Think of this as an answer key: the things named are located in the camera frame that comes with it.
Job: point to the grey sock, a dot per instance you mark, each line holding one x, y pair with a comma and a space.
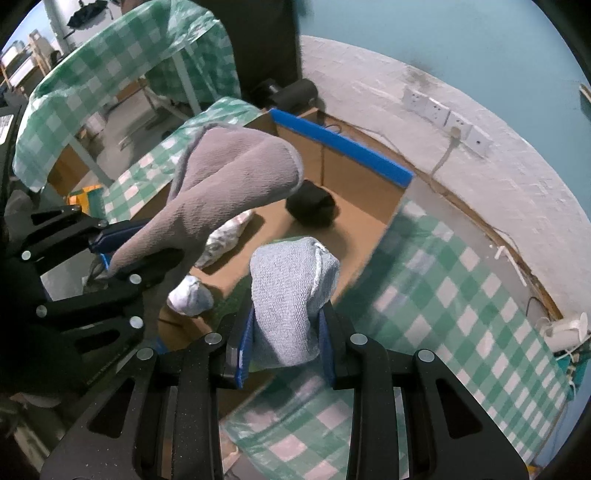
221, 194

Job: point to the white metal table frame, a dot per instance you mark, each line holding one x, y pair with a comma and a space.
187, 83

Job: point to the wooden shelf rack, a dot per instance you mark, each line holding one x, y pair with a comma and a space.
37, 46

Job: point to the light blue sock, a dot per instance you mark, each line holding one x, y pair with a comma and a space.
286, 300

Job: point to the white patterned sock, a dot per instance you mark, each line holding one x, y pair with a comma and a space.
226, 237

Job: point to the white small appliance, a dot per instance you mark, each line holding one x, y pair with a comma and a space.
565, 332

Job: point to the black partition panel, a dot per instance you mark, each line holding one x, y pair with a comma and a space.
263, 41

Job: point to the brown cardboard carton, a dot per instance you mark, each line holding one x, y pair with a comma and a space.
69, 170

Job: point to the blue cardboard box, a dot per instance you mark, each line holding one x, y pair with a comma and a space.
351, 217

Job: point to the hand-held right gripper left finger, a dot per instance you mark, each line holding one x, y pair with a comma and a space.
242, 355

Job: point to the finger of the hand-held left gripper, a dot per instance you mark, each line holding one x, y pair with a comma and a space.
115, 235
134, 270

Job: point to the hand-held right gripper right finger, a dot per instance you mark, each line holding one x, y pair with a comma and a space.
327, 350

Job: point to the fluffy white-blue sock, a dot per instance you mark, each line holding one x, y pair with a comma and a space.
189, 297

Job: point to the teal plastic basket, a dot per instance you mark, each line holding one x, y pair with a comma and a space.
565, 367

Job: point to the black cylinder device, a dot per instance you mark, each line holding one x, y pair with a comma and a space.
295, 92

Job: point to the black sock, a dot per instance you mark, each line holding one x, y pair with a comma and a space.
311, 205

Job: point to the black umbrella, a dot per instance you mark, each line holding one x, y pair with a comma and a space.
87, 14

